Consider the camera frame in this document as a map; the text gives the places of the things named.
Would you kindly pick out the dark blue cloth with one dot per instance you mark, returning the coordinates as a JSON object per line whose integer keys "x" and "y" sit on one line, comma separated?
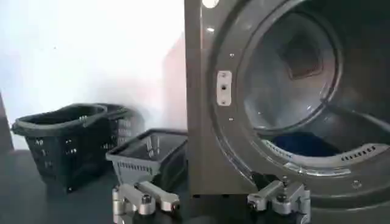
{"x": 304, "y": 146}

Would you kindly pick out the grey plastic laundry basket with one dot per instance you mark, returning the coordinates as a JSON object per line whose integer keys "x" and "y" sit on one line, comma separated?
{"x": 134, "y": 170}

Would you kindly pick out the grey dryer with round opening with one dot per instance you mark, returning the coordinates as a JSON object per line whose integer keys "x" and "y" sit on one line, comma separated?
{"x": 204, "y": 128}

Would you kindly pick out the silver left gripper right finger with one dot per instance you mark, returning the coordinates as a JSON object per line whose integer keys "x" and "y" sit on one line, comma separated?
{"x": 289, "y": 198}

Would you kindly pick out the white door latch plate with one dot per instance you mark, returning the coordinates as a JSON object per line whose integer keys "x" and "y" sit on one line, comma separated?
{"x": 224, "y": 88}

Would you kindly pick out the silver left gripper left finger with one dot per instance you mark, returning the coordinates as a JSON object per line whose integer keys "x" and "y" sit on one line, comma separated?
{"x": 146, "y": 199}

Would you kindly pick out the black perforated laundry basket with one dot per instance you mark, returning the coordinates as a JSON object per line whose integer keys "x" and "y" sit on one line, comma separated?
{"x": 67, "y": 146}
{"x": 125, "y": 128}

